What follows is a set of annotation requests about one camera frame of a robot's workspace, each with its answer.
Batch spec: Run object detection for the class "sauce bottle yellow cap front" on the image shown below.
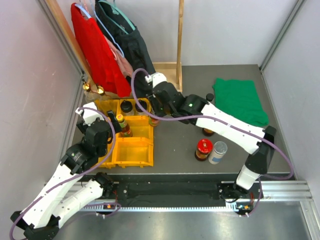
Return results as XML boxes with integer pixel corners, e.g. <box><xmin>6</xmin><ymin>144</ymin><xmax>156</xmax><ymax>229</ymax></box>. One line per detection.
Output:
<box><xmin>116</xmin><ymin>114</ymin><xmax>133</xmax><ymax>138</ymax></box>

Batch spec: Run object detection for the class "sauce bottle yellow cap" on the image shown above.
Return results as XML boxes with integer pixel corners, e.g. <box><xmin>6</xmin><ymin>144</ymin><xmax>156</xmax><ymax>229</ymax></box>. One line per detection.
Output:
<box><xmin>116</xmin><ymin>114</ymin><xmax>133</xmax><ymax>138</ymax></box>
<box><xmin>148</xmin><ymin>116</ymin><xmax>160</xmax><ymax>127</ymax></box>

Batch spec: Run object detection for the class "black lid spice shaker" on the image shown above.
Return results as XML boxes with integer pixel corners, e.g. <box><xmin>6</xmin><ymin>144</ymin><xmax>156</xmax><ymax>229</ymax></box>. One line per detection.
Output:
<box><xmin>134</xmin><ymin>99</ymin><xmax>150</xmax><ymax>117</ymax></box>
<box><xmin>120</xmin><ymin>100</ymin><xmax>134</xmax><ymax>116</ymax></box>

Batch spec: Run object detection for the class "glass oil bottle gold spout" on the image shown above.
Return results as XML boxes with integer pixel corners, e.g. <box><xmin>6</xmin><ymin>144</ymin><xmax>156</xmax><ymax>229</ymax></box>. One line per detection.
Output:
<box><xmin>82</xmin><ymin>81</ymin><xmax>96</xmax><ymax>103</ymax></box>

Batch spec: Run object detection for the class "red lid sauce jar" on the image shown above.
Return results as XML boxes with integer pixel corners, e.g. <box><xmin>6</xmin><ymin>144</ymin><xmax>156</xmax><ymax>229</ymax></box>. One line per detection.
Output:
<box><xmin>194</xmin><ymin>138</ymin><xmax>213</xmax><ymax>162</ymax></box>
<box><xmin>202</xmin><ymin>128</ymin><xmax>215</xmax><ymax>137</ymax></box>

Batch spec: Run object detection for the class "red lid sauce jar front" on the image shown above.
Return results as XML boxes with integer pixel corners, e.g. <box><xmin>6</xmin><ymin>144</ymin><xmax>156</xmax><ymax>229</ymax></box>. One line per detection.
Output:
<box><xmin>194</xmin><ymin>138</ymin><xmax>213</xmax><ymax>162</ymax></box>

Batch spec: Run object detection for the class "grey lid salt jar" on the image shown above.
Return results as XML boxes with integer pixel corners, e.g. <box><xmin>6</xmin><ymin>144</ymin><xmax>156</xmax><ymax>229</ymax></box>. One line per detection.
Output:
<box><xmin>208</xmin><ymin>141</ymin><xmax>228</xmax><ymax>165</ymax></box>

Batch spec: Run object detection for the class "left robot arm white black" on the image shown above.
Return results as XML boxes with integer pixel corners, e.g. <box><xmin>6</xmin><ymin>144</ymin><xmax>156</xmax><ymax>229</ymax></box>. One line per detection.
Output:
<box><xmin>10</xmin><ymin>102</ymin><xmax>121</xmax><ymax>240</ymax></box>

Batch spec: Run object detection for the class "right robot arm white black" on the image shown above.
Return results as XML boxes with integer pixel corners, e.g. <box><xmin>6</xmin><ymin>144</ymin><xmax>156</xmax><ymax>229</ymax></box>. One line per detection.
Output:
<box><xmin>144</xmin><ymin>72</ymin><xmax>276</xmax><ymax>198</ymax></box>

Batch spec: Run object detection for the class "yellow plastic bin organizer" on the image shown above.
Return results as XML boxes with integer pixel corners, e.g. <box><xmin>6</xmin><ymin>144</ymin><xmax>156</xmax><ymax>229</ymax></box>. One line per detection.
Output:
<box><xmin>94</xmin><ymin>98</ymin><xmax>154</xmax><ymax>169</ymax></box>

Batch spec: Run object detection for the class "wooden clothes rack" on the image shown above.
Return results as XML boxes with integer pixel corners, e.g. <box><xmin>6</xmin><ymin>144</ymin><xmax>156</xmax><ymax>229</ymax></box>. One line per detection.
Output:
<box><xmin>44</xmin><ymin>0</ymin><xmax>184</xmax><ymax>92</ymax></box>

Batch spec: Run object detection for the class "small black cap bottle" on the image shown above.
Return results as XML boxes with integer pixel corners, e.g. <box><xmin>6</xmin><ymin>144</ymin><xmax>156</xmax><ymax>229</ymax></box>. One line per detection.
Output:
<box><xmin>205</xmin><ymin>93</ymin><xmax>215</xmax><ymax>102</ymax></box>

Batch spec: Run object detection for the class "pink garment on hanger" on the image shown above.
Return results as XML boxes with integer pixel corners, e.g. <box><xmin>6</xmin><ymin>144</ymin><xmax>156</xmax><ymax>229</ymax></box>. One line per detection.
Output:
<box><xmin>104</xmin><ymin>36</ymin><xmax>134</xmax><ymax>78</ymax></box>

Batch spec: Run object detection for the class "red shirt on hanger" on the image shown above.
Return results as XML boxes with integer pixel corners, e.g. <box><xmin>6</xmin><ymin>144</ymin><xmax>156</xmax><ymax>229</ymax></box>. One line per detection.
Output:
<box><xmin>70</xmin><ymin>3</ymin><xmax>131</xmax><ymax>98</ymax></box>

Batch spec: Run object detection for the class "green cloth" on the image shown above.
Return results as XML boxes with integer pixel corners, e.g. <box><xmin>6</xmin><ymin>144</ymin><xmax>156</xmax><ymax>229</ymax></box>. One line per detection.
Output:
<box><xmin>212</xmin><ymin>78</ymin><xmax>269</xmax><ymax>127</ymax></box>

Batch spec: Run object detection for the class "black garment on hanger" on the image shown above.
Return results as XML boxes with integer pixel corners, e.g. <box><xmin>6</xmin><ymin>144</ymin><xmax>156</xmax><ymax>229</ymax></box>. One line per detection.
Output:
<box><xmin>95</xmin><ymin>0</ymin><xmax>156</xmax><ymax>84</ymax></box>

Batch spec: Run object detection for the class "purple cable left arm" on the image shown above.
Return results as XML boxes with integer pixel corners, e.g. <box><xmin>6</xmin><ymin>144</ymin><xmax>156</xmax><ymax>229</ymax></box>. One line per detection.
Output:
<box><xmin>9</xmin><ymin>106</ymin><xmax>122</xmax><ymax>240</ymax></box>

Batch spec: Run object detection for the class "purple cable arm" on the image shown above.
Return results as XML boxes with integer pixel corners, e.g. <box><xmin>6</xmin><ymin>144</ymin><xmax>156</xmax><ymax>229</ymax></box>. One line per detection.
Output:
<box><xmin>131</xmin><ymin>68</ymin><xmax>294</xmax><ymax>218</ymax></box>
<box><xmin>9</xmin><ymin>106</ymin><xmax>122</xmax><ymax>240</ymax></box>

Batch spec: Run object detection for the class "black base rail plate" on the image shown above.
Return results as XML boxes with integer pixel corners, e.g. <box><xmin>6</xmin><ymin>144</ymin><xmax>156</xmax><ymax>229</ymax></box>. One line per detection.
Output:
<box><xmin>84</xmin><ymin>172</ymin><xmax>263</xmax><ymax>203</ymax></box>

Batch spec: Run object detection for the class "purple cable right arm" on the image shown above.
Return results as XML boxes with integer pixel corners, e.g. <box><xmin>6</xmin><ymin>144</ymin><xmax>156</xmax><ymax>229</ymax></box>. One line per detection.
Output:
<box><xmin>131</xmin><ymin>68</ymin><xmax>294</xmax><ymax>218</ymax></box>

